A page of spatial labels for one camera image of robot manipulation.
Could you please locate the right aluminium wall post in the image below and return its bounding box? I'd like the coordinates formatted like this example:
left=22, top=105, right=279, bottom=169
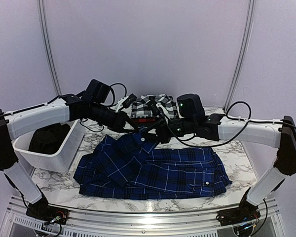
left=223, top=0, right=256, bottom=111

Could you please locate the red black folded shirt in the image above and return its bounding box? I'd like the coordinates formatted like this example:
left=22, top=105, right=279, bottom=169
left=131, top=118, right=160, bottom=124

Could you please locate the black white checked folded shirt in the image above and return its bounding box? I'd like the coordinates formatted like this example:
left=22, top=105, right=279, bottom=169
left=131, top=94, right=179, bottom=119

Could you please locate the black garment in bin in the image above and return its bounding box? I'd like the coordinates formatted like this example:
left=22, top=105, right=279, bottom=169
left=28, top=123, right=71, bottom=155

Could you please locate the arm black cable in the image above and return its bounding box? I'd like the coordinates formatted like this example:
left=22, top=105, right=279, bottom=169
left=106, top=82, right=129, bottom=109
left=172, top=100, right=296, bottom=168

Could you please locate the blue plaid long sleeve shirt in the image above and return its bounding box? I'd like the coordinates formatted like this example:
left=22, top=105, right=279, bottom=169
left=74, top=133, right=231, bottom=200

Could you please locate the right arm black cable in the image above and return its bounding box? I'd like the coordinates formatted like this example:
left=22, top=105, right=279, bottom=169
left=172, top=100, right=296, bottom=168

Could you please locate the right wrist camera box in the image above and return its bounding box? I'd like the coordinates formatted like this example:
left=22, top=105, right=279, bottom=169
left=149, top=93, right=205, bottom=121

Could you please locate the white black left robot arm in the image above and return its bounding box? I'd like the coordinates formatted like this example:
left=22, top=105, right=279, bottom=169
left=0, top=94, right=136, bottom=220

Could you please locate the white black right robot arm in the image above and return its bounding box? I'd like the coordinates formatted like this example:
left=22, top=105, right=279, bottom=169
left=142, top=114, right=296, bottom=226

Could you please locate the white plastic bin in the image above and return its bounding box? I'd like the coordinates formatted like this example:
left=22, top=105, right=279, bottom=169
left=12, top=118, right=85, bottom=173

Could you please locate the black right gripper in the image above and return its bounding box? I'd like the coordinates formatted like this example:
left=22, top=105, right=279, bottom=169
left=141, top=117, right=196, bottom=144

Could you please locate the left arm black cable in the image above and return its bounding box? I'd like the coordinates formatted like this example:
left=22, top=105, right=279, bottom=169
left=106, top=82, right=129, bottom=109

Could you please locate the left aluminium wall post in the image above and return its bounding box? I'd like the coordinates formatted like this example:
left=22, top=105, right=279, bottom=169
left=37, top=0, right=62, bottom=96

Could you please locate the aluminium wall post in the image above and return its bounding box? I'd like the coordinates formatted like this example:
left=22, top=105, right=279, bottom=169
left=223, top=0, right=256, bottom=111
left=37, top=0, right=62, bottom=96

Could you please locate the aluminium front rail frame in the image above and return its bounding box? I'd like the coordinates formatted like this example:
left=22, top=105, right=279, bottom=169
left=0, top=196, right=287, bottom=237

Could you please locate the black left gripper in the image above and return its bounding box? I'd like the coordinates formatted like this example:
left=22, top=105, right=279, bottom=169
left=89, top=102, right=139, bottom=132

